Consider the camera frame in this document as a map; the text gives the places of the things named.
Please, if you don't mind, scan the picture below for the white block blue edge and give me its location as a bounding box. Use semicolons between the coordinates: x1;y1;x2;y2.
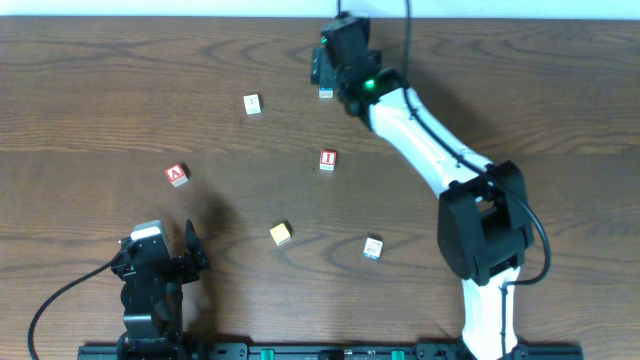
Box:
362;237;383;260

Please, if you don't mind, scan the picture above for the red letter A block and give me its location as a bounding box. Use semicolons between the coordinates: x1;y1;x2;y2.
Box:
164;163;189;187

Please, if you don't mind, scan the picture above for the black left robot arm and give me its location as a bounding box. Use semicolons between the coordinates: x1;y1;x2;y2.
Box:
111;220;210;359

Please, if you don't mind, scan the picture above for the yellow wooden block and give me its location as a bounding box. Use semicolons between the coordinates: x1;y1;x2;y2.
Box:
270;222;291;246

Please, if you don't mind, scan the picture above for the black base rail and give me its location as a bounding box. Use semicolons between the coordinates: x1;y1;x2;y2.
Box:
77;340;585;360

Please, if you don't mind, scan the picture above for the blue number 2 block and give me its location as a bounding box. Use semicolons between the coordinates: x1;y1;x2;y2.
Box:
318;88;334;99

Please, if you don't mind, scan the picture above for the white block with number 5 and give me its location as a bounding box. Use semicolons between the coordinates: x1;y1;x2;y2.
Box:
243;94;262;115

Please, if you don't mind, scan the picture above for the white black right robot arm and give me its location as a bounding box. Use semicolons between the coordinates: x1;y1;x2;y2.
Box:
320;12;533;359

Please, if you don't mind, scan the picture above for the red letter I block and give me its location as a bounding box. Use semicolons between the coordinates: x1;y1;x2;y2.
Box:
319;150;337;171

